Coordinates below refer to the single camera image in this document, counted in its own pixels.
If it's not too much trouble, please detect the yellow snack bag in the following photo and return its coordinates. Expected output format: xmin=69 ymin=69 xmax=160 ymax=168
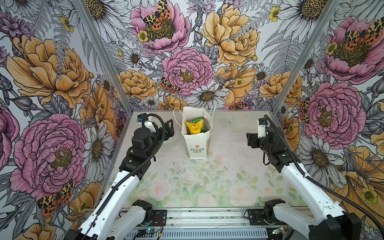
xmin=185 ymin=118 xmax=204 ymax=135

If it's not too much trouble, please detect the white paper bag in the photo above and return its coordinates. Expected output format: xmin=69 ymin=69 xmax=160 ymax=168
xmin=173 ymin=107 xmax=216 ymax=160

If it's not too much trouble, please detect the green snack bag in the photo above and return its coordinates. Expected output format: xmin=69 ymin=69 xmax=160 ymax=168
xmin=191 ymin=118 xmax=208 ymax=134

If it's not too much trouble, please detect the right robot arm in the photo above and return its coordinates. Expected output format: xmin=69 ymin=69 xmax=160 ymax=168
xmin=246 ymin=126 xmax=362 ymax=240

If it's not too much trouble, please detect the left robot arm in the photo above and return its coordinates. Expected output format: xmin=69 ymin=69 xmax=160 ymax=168
xmin=64 ymin=114 xmax=175 ymax=240

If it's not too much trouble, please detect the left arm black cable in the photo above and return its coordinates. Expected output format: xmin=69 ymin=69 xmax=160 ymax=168
xmin=80 ymin=113 xmax=166 ymax=240

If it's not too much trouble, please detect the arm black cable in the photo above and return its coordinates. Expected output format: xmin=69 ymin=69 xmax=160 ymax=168
xmin=263 ymin=114 xmax=384 ymax=238
xmin=80 ymin=113 xmax=166 ymax=240

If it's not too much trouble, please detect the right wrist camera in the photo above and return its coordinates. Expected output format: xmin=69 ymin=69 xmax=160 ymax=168
xmin=258 ymin=118 xmax=268 ymax=139

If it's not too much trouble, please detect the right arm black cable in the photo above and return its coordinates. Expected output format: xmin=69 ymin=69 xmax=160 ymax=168
xmin=263 ymin=114 xmax=384 ymax=238

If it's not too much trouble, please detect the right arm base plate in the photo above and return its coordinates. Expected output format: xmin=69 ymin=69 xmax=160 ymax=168
xmin=244 ymin=208 xmax=275 ymax=226

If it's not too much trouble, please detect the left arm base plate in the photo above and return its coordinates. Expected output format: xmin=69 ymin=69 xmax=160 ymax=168
xmin=142 ymin=210 xmax=168 ymax=227

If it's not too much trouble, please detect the aluminium front rail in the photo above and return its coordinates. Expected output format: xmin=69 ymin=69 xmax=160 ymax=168
xmin=77 ymin=206 xmax=334 ymax=230

